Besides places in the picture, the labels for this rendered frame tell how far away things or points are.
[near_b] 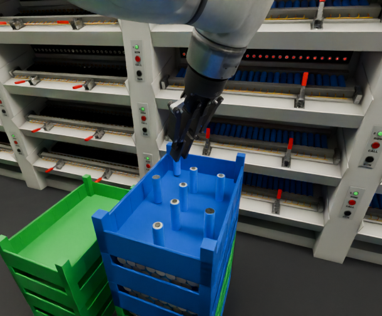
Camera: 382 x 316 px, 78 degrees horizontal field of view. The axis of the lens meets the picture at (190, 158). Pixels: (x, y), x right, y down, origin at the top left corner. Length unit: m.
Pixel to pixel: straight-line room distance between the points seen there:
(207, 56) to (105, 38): 0.55
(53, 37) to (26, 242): 0.67
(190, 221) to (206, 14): 0.35
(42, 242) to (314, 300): 0.81
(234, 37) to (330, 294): 0.83
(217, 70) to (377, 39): 0.45
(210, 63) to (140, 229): 0.32
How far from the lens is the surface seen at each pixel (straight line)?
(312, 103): 0.77
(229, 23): 0.36
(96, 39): 0.91
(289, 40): 0.72
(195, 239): 0.45
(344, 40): 0.73
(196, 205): 0.52
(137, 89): 0.84
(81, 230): 0.76
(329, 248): 1.02
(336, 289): 0.99
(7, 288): 1.06
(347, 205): 0.90
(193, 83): 0.42
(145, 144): 0.90
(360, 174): 0.85
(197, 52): 0.40
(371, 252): 1.10
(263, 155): 0.84
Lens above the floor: 0.74
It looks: 28 degrees down
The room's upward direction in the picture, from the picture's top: straight up
